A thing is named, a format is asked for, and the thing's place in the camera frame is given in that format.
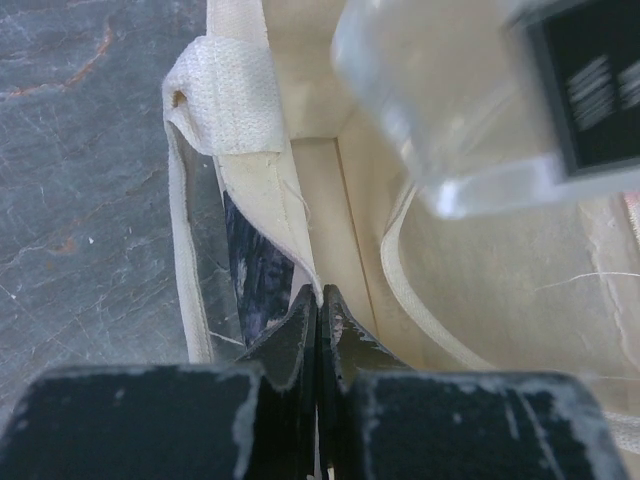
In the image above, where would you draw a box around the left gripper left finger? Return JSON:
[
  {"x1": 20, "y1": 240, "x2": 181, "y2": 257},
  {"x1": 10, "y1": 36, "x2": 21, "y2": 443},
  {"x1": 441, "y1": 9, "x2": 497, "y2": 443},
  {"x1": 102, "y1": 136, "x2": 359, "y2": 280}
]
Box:
[{"x1": 1, "y1": 287, "x2": 317, "y2": 479}]

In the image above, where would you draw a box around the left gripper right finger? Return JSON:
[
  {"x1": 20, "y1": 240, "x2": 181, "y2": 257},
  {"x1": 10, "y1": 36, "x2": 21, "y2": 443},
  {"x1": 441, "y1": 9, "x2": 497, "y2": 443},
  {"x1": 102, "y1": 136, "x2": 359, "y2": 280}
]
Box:
[{"x1": 318, "y1": 285, "x2": 629, "y2": 479}]

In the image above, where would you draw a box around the clear bottle black label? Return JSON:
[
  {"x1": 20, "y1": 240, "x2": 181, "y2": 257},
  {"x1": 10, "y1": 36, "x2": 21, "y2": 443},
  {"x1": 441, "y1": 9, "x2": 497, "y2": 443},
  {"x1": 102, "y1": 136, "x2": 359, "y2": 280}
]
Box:
[{"x1": 332, "y1": 0, "x2": 639, "y2": 219}]

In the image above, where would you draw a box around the cream canvas tote bag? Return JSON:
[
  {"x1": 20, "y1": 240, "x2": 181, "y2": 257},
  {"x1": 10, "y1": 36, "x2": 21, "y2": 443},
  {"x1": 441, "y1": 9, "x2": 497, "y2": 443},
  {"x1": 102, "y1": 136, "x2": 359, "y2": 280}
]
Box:
[{"x1": 162, "y1": 1, "x2": 639, "y2": 453}]

